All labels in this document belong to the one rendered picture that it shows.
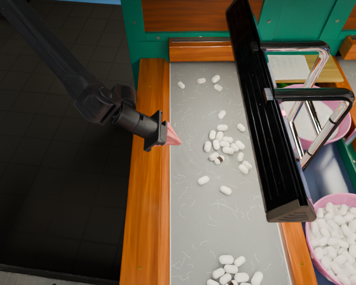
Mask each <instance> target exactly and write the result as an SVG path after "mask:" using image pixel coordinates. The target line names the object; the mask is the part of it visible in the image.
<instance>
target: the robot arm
mask: <svg viewBox="0 0 356 285"><path fill-rule="evenodd" d="M0 16H4V17H5V18H6V19H7V20H8V21H9V22H10V23H11V25H12V26H13V27H14V28H15V29H16V30H17V31H18V32H19V34H20V35H21V36H22V37H23V39H25V40H26V42H27V43H28V44H29V45H30V47H31V48H32V49H33V50H34V51H35V52H36V53H37V55H38V56H39V57H40V58H41V59H42V60H43V61H44V62H45V64H46V65H47V66H48V67H49V69H51V70H52V72H53V73H54V74H55V75H56V77H57V78H58V79H59V80H60V82H61V83H62V84H63V86H64V87H65V89H66V91H67V93H68V95H69V96H70V97H71V98H72V99H73V100H74V103H73V105H74V106H75V108H77V109H78V111H79V112H80V113H81V114H82V115H83V118H84V119H85V120H87V121H89V122H91V123H94V124H100V125H102V126H104V125H105V124H106V122H107V121H108V120H109V119H110V118H111V124H113V125H115V126H117V127H119V128H122V129H124V130H126V131H128V132H131V133H133V134H135V135H137V136H139V137H142V138H144V151H146V152H149V151H151V150H152V147H153V146H163V145H180V144H181V143H182V142H181V140H180V139H179V137H178V136H177V134H176V133H175V131H174V130H173V128H172V127H171V125H170V123H169V122H167V121H164V122H162V113H163V112H162V111H160V110H158V111H157V112H156V113H154V114H153V115H152V116H151V117H149V116H147V115H145V114H143V113H141V112H139V111H137V110H136V92H135V90H134V89H133V88H132V87H131V86H129V85H120V84H118V83H116V84H115V85H114V86H113V88H112V89H111V90H109V88H108V87H107V86H106V85H105V84H104V82H100V81H99V80H98V79H97V77H96V76H95V75H94V74H92V73H91V72H89V71H88V70H87V69H86V68H85V67H84V66H83V65H82V64H81V63H80V62H79V61H78V60H77V59H76V58H75V57H74V56H73V54H72V53H71V52H70V51H69V50H68V49H67V48H66V46H65V45H64V44H63V43H62V42H61V40H60V39H59V38H58V37H57V36H56V35H55V34H54V32H53V31H52V30H51V29H50V28H49V27H48V26H47V24H46V23H45V22H44V21H43V20H42V19H41V18H40V17H39V15H38V14H37V13H36V12H35V10H34V9H33V8H32V7H31V6H30V5H29V3H28V2H27V1H26V0H0Z"/></svg>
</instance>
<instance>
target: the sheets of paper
mask: <svg viewBox="0 0 356 285"><path fill-rule="evenodd" d="M267 56H268V60H269V63H270V66H271V70H272V73H273V76H274V79H275V80H294V79H307V77H308V75H309V73H310V70H309V67H308V65H307V62H306V59H305V56H304V55H267Z"/></svg>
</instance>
